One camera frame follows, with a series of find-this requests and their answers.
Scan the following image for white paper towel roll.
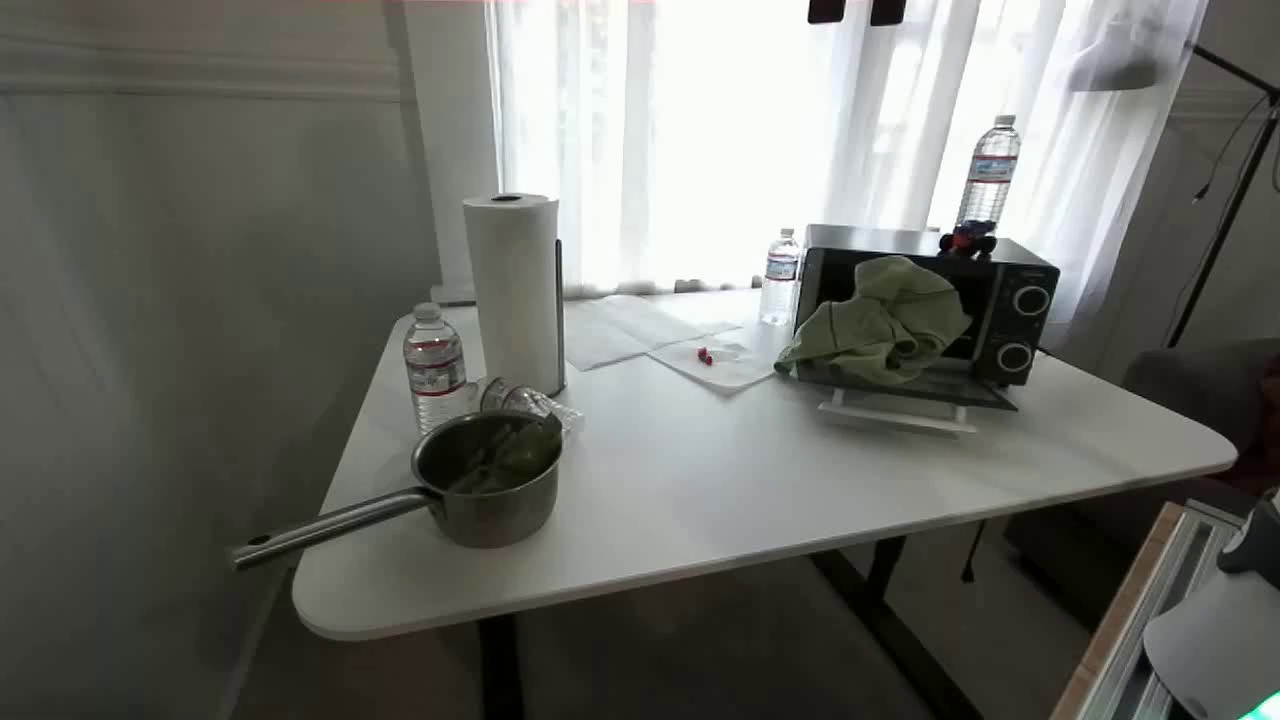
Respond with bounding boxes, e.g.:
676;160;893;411
461;186;564;401

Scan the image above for black paper towel holder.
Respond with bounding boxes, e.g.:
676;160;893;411
548;234;574;401

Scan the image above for crumpled clear plastic cup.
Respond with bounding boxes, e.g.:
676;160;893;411
474;377;586;433

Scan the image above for black toaster oven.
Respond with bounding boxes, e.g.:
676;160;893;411
791;221;1065;435

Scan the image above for black floor lamp stand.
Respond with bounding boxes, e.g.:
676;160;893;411
1163;43;1280;351

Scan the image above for green leafy pot contents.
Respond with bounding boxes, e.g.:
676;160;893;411
446;421;559;492

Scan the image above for small blue-label water bottle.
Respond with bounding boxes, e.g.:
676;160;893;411
757;222;810;330

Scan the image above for wooden edged white board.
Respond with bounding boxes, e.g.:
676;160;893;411
1050;494;1280;720

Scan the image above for red and black small object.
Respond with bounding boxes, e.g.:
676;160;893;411
938;221;1005;259

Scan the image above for tall clear water bottle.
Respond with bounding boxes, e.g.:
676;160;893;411
953;110;1023;233

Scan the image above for dark grey sofa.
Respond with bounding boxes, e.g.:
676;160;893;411
1001;330;1280;633

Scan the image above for green kitchen towel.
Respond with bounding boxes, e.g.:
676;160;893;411
774;253;977;392

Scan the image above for white sheer curtain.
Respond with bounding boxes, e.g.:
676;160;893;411
485;0;1213;351

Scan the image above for large white paper sheet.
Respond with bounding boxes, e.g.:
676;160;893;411
564;291;717;377

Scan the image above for small white paper sheet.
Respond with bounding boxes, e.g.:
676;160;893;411
650;318;797;401

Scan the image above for grey rounded device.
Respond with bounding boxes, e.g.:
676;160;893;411
1140;569;1280;720

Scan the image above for steel saucepan with handle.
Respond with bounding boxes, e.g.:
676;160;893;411
230;407;569;577

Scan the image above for small red-label water bottle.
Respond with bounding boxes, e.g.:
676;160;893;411
402;301;474;433

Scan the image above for black table leg frame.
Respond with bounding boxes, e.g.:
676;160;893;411
474;530;987;720

